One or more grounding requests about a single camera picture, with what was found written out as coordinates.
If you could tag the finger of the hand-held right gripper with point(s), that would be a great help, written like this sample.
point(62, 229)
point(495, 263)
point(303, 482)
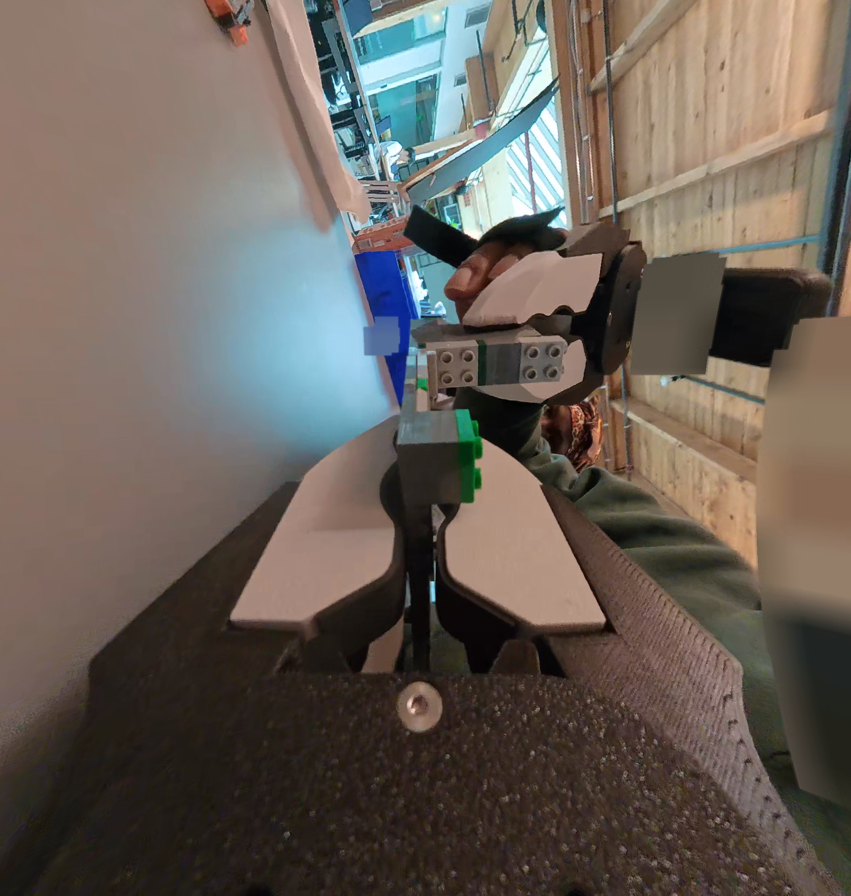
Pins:
point(537, 287)
point(576, 378)

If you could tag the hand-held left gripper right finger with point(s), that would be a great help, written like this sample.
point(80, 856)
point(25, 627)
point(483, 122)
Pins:
point(523, 553)

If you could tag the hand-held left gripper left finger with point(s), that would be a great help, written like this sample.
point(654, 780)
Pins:
point(313, 553)

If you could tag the grey brick model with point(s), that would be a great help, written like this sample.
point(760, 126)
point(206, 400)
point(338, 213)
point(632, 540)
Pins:
point(432, 455)

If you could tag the person's right forearm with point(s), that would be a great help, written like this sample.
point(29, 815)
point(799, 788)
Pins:
point(642, 532)

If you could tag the person's right hand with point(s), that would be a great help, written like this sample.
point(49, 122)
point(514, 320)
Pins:
point(478, 273)

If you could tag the blue plastic bin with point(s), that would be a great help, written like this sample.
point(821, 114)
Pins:
point(383, 294)

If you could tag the orange brick figure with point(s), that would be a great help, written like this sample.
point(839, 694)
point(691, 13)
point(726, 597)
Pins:
point(229, 17)

